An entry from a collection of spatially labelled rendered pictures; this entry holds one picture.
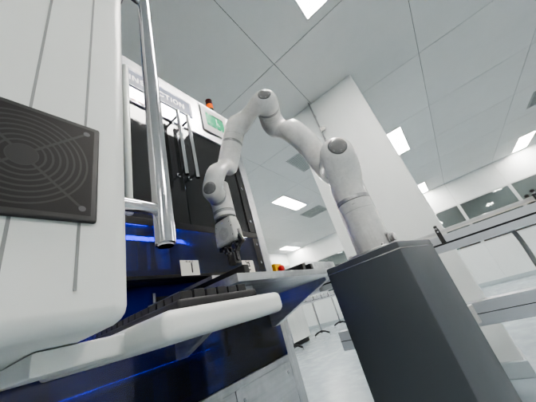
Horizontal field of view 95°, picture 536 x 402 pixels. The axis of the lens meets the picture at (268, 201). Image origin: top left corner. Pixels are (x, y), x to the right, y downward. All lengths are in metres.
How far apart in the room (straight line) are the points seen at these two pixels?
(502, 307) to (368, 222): 1.16
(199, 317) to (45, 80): 0.30
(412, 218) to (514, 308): 0.96
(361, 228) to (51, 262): 0.76
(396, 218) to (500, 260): 6.66
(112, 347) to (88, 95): 0.29
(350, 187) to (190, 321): 0.71
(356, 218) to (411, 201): 1.69
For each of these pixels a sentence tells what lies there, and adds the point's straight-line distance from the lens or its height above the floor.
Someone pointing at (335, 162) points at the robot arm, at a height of 1.17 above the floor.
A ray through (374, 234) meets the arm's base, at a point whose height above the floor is 0.91.
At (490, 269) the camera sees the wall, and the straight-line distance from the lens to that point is 9.00.
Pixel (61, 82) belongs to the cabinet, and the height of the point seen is 1.06.
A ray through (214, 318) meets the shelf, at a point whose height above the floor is 0.79.
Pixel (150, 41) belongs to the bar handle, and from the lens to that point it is 0.59.
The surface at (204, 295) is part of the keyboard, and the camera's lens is 0.36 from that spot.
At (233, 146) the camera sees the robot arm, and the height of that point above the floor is 1.44.
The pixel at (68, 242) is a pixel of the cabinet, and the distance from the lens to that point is 0.27.
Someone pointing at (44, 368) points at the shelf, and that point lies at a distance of 0.34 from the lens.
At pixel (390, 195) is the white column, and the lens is 2.55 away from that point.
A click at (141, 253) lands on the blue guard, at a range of 0.95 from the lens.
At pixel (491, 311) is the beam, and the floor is 0.49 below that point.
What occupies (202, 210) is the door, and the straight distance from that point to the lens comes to 1.20.
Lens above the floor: 0.77
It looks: 25 degrees up
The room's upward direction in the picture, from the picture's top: 17 degrees counter-clockwise
